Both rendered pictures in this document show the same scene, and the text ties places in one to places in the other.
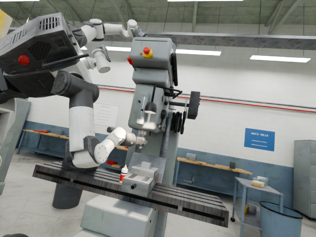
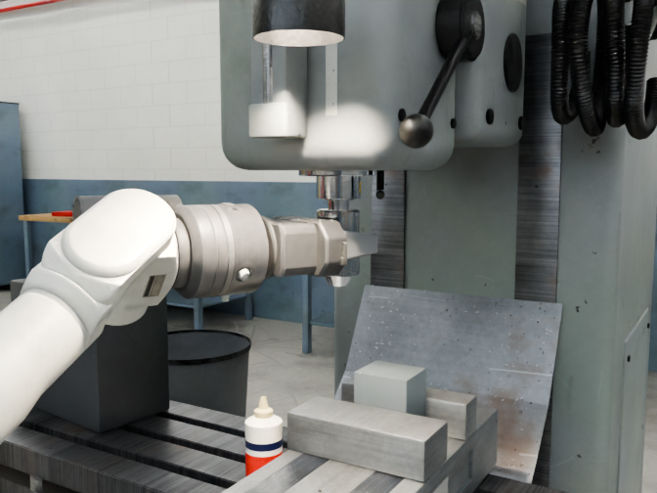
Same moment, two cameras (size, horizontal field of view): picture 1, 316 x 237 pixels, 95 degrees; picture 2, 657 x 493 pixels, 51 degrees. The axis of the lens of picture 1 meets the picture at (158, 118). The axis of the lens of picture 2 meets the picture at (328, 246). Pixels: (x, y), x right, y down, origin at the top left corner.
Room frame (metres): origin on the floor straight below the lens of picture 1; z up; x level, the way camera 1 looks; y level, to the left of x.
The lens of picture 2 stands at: (0.34, -0.16, 1.31)
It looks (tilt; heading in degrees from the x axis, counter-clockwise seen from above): 6 degrees down; 20
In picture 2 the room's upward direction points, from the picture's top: straight up
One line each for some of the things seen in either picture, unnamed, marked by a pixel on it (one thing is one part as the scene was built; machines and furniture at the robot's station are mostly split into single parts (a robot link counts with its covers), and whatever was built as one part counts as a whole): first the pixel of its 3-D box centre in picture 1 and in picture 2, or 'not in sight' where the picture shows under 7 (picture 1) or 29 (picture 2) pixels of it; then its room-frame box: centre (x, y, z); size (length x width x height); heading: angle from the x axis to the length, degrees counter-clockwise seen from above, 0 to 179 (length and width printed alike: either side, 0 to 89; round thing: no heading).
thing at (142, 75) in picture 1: (154, 84); not in sight; (1.07, 0.08, 1.68); 0.34 x 0.24 x 0.10; 169
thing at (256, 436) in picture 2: (124, 173); (264, 444); (0.98, 0.15, 1.01); 0.04 x 0.04 x 0.11
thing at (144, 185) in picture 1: (143, 176); (376, 459); (0.99, 0.03, 1.01); 0.35 x 0.15 x 0.11; 170
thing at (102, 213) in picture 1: (129, 204); not in sight; (1.03, 0.09, 0.82); 0.50 x 0.35 x 0.12; 169
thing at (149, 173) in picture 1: (143, 171); (366, 435); (0.97, 0.03, 1.05); 0.15 x 0.06 x 0.04; 80
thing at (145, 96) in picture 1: (143, 108); (278, 21); (0.92, 0.11, 1.45); 0.04 x 0.04 x 0.21; 79
